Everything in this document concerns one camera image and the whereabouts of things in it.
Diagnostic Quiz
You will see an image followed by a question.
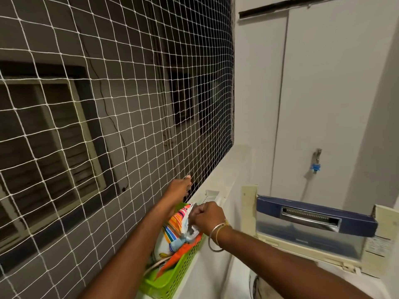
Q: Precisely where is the person's right hand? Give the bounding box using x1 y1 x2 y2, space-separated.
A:
187 201 227 237

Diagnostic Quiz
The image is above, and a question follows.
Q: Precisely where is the person's left hand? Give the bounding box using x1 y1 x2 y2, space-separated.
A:
162 175 192 209

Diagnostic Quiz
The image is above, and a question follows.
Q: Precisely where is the colourful striped clothes pile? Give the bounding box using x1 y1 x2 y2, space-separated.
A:
145 203 203 279

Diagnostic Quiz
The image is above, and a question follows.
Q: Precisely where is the blue cream washing machine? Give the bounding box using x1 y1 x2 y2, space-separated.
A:
229 185 399 299

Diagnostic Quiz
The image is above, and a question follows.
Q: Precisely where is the person's right forearm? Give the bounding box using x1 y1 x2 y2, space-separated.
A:
218 228 374 299

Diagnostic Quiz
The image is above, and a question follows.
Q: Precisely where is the person's left forearm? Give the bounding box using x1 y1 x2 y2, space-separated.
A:
78 199 177 299

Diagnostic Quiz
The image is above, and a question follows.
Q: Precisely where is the green plastic basket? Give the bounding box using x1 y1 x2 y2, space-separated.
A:
138 202 206 299

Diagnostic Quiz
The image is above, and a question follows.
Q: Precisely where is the silver bangle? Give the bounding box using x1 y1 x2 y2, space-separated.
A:
208 223 227 252

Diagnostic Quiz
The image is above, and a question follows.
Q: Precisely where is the white window safety net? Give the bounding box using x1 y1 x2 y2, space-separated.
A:
0 0 235 299

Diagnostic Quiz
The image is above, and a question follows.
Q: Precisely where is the neighbouring building louvred window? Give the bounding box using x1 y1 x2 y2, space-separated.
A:
0 60 121 265

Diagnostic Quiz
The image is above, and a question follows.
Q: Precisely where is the gold bracelet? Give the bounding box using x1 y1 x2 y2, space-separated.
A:
215 219 231 250

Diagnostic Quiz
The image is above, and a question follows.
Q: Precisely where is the black hanging outdoor cable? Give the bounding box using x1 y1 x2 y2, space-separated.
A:
67 6 130 193

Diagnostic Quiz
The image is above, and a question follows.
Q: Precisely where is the black wall rod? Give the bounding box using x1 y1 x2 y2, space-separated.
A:
239 0 340 20

